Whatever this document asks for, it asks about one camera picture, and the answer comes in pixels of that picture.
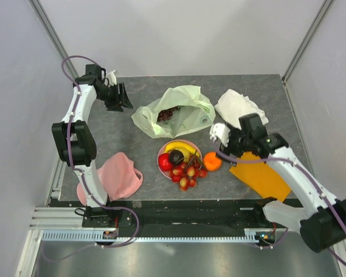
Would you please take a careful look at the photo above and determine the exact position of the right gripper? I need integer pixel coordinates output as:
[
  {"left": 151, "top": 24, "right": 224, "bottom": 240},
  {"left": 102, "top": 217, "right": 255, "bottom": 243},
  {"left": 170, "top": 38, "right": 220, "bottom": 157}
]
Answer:
[{"left": 215, "top": 124, "right": 252, "bottom": 167}]

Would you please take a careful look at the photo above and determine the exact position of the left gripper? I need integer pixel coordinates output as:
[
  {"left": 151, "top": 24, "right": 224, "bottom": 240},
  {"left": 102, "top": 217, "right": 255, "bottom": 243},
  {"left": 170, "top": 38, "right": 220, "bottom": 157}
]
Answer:
[{"left": 96, "top": 83, "right": 133, "bottom": 113}]

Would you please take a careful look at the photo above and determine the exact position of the orange fake fruit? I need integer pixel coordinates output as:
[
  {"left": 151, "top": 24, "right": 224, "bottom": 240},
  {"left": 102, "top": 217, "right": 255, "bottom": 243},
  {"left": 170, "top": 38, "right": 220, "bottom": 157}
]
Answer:
[{"left": 202, "top": 152, "right": 222, "bottom": 171}]

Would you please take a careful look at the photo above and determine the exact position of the yellow fake banana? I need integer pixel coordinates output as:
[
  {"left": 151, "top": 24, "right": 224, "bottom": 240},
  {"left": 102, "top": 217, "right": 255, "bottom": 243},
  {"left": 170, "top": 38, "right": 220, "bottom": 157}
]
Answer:
[{"left": 164, "top": 140, "right": 201, "bottom": 162}]

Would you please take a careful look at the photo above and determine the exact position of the translucent green plastic bag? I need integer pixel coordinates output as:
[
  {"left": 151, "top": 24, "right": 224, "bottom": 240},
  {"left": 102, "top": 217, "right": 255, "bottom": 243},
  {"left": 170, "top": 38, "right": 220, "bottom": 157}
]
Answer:
[{"left": 131, "top": 85, "right": 216, "bottom": 139}]

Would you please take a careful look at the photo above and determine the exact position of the red strawberry bunch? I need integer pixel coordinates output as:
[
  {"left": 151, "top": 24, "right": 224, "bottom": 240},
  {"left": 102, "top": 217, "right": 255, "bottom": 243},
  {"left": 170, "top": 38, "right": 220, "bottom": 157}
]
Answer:
[{"left": 167, "top": 151, "right": 208, "bottom": 191}]

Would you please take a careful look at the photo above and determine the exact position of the dark purple fake plum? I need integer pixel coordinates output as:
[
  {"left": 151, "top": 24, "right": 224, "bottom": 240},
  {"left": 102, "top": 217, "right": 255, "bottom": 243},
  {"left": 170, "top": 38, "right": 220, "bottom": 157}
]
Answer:
[{"left": 168, "top": 149, "right": 185, "bottom": 166}]

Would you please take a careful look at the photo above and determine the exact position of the red fake apple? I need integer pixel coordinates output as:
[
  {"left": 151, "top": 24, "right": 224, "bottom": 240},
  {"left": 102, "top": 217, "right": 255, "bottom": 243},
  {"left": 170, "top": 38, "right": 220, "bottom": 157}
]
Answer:
[{"left": 158, "top": 153, "right": 174, "bottom": 171}]

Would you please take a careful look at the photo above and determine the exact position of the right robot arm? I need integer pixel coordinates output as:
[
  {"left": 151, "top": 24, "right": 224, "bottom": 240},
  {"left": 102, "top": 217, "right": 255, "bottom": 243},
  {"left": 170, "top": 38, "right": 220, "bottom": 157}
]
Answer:
[{"left": 210, "top": 113, "right": 346, "bottom": 253}]

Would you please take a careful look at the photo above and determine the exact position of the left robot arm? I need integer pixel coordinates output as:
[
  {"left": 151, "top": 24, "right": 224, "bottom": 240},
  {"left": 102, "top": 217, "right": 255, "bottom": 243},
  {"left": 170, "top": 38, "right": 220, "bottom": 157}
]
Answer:
[{"left": 51, "top": 63, "right": 133, "bottom": 228}]

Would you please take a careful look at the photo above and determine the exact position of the white folded towel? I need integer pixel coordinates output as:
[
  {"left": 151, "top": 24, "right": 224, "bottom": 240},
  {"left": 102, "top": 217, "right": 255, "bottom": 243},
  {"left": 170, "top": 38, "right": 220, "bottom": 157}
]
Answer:
[{"left": 215, "top": 89, "right": 269, "bottom": 129}]

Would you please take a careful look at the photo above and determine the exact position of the orange folded cloth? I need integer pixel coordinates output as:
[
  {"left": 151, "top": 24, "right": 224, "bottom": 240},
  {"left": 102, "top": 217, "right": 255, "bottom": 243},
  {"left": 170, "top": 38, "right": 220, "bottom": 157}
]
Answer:
[{"left": 229, "top": 162, "right": 291, "bottom": 202}]

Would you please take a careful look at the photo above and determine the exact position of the dark grape bunch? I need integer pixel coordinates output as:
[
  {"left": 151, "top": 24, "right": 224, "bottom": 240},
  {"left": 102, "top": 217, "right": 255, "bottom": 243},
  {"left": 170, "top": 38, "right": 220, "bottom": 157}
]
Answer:
[{"left": 157, "top": 106, "right": 180, "bottom": 122}]

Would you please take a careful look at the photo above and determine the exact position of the pink plate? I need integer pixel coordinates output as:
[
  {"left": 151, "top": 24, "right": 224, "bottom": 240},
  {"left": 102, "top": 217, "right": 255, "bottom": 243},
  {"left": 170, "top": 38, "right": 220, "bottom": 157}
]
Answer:
[{"left": 156, "top": 140, "right": 203, "bottom": 179}]

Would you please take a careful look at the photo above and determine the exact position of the pink baseball cap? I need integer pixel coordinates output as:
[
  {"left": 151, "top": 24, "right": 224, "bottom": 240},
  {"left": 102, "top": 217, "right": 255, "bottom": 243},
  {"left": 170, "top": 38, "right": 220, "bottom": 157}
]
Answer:
[{"left": 74, "top": 152, "right": 143, "bottom": 207}]

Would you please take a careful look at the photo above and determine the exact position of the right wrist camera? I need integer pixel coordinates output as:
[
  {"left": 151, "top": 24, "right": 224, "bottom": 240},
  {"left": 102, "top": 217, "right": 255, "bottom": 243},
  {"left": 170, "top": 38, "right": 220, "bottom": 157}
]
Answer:
[{"left": 209, "top": 122, "right": 230, "bottom": 147}]

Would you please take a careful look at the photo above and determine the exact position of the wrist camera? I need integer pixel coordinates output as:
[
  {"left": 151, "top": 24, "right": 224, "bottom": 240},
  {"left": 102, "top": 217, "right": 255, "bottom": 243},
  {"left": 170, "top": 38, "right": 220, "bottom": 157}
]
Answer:
[
  {"left": 104, "top": 70, "right": 117, "bottom": 87},
  {"left": 209, "top": 122, "right": 230, "bottom": 147}
]

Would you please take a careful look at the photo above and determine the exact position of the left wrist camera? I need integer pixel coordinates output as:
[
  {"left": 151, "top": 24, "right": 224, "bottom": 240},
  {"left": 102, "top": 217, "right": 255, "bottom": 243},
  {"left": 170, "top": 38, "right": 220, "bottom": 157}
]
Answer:
[{"left": 104, "top": 70, "right": 117, "bottom": 87}]

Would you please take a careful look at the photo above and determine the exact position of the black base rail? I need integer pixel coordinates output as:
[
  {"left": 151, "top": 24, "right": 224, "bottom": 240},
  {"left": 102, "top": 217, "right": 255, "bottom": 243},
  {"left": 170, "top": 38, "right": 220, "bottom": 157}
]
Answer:
[{"left": 82, "top": 199, "right": 282, "bottom": 230}]

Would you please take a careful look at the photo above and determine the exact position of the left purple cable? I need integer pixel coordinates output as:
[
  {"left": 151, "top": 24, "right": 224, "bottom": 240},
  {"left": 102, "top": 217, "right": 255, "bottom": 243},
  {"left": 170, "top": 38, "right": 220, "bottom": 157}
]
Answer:
[{"left": 42, "top": 55, "right": 141, "bottom": 262}]

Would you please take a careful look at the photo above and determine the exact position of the white cable duct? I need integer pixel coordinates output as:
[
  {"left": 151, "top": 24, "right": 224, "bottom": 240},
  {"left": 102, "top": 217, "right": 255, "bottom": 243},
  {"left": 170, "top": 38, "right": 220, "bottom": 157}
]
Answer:
[{"left": 42, "top": 230, "right": 269, "bottom": 243}]

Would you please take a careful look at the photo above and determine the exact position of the left aluminium frame post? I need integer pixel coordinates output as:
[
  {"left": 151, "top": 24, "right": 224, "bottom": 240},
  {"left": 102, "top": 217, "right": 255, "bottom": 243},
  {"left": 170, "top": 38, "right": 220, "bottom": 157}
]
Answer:
[{"left": 27, "top": 0, "right": 80, "bottom": 78}]

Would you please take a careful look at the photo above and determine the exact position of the aluminium frame post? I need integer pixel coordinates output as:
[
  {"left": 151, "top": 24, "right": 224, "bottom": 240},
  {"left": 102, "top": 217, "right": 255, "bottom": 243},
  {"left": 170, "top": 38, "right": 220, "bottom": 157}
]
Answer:
[
  {"left": 281, "top": 0, "right": 335, "bottom": 82},
  {"left": 27, "top": 0, "right": 80, "bottom": 78}
]

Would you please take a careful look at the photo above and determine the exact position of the right aluminium frame post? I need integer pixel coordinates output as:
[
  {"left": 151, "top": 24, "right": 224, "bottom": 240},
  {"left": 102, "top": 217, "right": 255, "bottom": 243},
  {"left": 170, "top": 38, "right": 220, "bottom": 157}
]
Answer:
[{"left": 281, "top": 0, "right": 335, "bottom": 82}]

